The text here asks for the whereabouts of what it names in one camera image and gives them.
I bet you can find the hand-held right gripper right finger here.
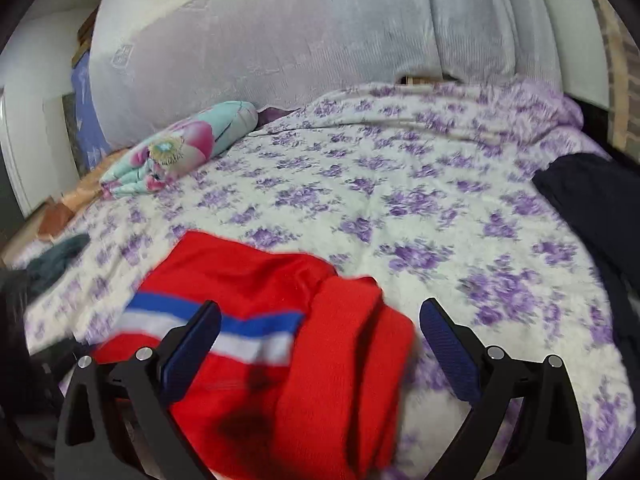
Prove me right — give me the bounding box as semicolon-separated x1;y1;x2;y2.
419;298;587;480

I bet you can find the white lace cover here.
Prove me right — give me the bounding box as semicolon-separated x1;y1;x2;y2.
89;0;563;147

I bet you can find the blue wall poster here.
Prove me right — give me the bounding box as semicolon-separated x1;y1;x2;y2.
62;55;113;176

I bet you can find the white door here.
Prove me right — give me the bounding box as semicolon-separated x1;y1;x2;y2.
0;80;66;216

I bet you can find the orange brown blanket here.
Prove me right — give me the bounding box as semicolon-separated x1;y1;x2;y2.
37;149;132;238

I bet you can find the dark navy garment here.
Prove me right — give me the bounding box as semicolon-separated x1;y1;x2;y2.
531;152;640;356

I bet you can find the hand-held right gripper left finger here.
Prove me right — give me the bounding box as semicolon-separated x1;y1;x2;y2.
52;300;222;480

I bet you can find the purple floral bedsheet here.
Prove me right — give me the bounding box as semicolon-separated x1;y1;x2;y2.
12;82;636;480

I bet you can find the dark green garment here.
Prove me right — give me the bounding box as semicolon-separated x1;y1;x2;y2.
25;233;92;293

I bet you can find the folded turquoise floral quilt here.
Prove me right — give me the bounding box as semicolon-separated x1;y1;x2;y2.
99;100;260;198

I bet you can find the red striped jacket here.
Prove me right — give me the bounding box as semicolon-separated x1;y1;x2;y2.
90;230;418;480

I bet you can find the wooden headboard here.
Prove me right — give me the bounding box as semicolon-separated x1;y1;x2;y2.
399;74;463;86

